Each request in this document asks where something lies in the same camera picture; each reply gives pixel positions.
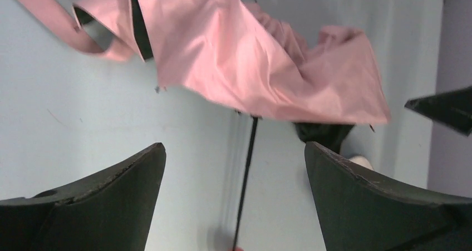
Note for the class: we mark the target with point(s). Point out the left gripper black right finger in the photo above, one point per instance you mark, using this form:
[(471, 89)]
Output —
[(360, 209)]

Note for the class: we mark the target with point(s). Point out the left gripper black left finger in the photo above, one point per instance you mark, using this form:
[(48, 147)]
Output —
[(111, 209)]

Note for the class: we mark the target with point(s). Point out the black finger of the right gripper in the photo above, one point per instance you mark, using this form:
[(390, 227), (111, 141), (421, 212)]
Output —
[(452, 109)]

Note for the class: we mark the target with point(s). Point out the pink black folding umbrella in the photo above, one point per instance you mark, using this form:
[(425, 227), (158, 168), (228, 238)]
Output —
[(88, 83)]

